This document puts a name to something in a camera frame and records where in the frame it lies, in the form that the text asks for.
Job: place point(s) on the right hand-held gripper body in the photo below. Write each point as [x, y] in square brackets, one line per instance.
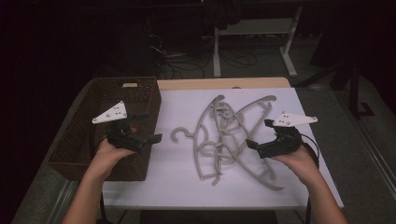
[286, 141]

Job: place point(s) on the person's left hand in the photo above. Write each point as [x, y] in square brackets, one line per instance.
[106, 158]

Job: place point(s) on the brown woven basket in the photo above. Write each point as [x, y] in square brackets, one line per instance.
[77, 146]

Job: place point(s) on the person's right hand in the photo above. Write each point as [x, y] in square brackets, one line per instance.
[299, 163]

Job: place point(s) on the white metal desk frame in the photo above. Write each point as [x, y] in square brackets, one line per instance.
[218, 49]

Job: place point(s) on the black metal stand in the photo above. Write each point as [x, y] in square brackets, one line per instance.
[355, 93]

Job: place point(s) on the white board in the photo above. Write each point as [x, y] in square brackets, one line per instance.
[174, 186]

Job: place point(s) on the pile of grey hangers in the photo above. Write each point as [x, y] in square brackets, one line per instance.
[264, 99]

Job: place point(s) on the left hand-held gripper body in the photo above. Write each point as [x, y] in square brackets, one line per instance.
[123, 137]

